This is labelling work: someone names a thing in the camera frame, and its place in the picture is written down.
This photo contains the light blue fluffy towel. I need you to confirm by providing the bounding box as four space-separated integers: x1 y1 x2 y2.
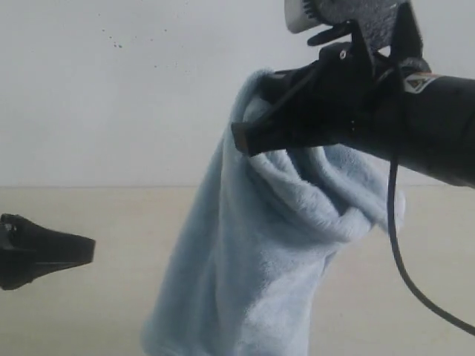
140 67 407 356

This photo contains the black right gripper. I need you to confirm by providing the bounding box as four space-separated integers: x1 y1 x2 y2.
231 43 404 156

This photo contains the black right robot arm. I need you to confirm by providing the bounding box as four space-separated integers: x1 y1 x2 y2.
232 42 474 186

